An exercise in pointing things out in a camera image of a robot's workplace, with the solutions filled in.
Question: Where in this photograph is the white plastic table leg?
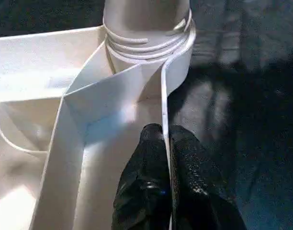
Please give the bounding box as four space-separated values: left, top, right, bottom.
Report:
102 0 193 63

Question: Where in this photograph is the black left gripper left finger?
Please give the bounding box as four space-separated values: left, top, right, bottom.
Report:
112 123 171 230

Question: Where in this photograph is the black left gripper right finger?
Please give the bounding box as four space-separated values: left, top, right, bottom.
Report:
169 125 248 230

